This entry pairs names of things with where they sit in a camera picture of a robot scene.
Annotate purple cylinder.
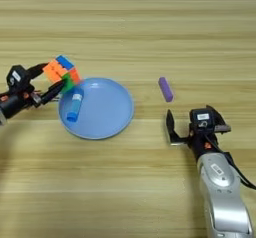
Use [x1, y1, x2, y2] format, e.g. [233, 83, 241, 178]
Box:
[158, 76, 175, 103]

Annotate multicoloured puzzle cube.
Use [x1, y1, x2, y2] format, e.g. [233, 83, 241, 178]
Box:
[42, 54, 82, 94]

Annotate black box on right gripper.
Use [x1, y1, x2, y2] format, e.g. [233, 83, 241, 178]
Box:
[189, 107, 217, 130]

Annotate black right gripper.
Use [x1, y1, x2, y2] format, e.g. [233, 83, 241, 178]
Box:
[165, 104, 232, 162]

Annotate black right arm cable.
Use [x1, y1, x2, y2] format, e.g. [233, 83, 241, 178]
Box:
[203, 133, 256, 191]

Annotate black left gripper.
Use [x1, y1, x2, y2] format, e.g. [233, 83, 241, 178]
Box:
[0, 62, 67, 121]

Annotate blue glue stick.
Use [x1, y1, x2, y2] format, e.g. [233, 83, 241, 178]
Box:
[66, 87, 85, 123]

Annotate light blue round plate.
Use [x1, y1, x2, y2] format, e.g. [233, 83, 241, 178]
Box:
[58, 77, 135, 140]

